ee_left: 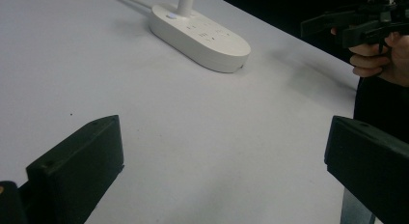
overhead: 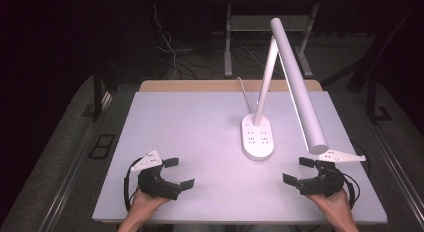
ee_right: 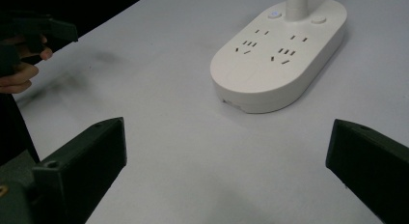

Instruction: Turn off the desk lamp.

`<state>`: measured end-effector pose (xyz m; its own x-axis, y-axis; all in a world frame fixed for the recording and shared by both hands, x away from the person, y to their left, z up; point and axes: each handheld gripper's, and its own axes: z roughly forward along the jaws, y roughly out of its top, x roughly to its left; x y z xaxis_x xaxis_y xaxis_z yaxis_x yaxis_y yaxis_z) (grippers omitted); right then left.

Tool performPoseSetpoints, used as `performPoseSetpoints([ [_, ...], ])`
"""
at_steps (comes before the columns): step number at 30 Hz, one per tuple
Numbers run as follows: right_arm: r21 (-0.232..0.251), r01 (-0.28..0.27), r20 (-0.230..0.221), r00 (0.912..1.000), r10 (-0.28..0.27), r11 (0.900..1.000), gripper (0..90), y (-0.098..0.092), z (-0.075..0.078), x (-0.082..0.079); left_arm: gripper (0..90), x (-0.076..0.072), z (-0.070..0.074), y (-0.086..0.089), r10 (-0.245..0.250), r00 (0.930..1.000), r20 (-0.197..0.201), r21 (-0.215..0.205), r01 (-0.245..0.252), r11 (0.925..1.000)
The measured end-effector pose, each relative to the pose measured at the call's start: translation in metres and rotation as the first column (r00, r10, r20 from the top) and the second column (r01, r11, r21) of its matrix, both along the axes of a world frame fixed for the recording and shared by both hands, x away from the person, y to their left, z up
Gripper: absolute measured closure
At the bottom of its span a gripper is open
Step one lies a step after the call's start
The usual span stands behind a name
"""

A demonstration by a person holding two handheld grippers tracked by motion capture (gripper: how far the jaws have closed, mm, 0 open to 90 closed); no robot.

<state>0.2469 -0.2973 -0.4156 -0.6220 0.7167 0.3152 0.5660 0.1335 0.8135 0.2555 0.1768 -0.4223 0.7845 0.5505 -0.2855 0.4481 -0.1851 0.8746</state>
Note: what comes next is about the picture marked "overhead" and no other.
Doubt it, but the tangle of floor cables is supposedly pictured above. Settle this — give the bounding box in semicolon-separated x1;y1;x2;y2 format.
148;0;268;80

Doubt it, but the person's left hand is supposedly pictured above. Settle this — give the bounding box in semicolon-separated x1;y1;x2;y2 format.
127;187;171;224

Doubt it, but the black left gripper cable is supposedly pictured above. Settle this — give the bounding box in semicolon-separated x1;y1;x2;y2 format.
123;157;142;213

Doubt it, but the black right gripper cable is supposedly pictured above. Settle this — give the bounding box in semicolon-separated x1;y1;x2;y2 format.
341;141;372;210

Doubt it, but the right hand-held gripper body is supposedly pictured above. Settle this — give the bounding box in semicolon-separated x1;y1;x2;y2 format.
298;149;367;198

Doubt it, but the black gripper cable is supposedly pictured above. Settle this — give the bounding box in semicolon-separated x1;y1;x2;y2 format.
123;157;142;213
341;141;372;210

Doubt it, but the person's right hand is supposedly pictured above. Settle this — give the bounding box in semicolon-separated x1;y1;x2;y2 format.
305;187;355;226

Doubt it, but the white desk lamp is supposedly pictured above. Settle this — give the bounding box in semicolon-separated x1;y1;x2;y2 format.
240;17;330;161

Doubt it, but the grey metal table frame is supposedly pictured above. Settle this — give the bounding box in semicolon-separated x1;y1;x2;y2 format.
223;3;320;79

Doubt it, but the white lamp cable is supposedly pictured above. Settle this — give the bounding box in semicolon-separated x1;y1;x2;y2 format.
236;76;256;115

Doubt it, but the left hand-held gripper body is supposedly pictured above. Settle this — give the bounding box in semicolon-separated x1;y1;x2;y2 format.
129;149;183;202

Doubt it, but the black metal stand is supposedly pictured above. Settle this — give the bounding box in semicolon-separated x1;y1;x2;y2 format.
365;66;394;124
92;67;115;123

